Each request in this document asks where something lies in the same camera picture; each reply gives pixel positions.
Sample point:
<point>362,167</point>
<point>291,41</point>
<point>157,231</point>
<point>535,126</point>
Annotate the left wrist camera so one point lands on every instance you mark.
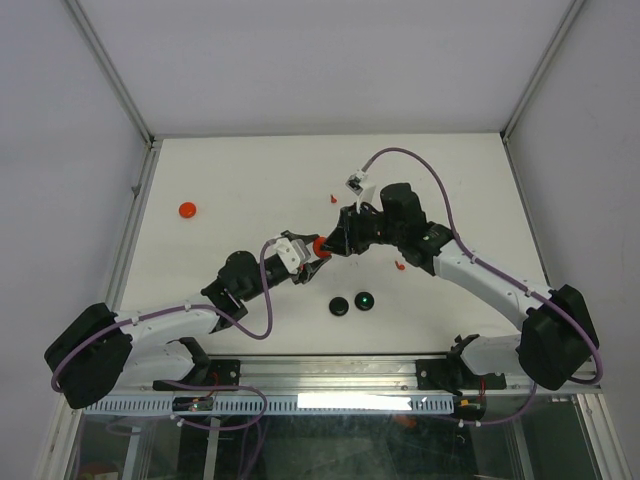
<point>292,253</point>

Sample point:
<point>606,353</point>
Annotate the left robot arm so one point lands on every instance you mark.
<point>102,350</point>

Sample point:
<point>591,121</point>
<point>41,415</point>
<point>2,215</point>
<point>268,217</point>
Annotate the slotted cable duct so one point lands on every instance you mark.
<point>297,404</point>

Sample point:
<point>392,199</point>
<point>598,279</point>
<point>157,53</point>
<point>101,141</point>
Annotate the aluminium mounting rail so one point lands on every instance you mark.
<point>379,374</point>

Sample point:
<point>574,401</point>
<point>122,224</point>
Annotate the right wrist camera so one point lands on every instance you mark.
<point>359,185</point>

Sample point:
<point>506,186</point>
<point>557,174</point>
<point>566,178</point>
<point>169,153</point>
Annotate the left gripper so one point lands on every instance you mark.
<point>305,272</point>

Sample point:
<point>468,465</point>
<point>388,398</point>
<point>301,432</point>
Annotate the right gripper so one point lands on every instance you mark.
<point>348,226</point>

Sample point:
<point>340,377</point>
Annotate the black case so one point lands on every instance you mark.
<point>364,301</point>
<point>338,306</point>

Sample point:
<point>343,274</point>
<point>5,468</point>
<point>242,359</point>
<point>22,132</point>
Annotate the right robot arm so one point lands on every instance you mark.
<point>555,335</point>

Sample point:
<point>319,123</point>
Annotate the red case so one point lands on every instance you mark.
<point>187,210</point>
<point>319,249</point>

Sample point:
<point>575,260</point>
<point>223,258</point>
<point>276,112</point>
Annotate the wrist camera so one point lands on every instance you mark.
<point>359,185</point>
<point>292,253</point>

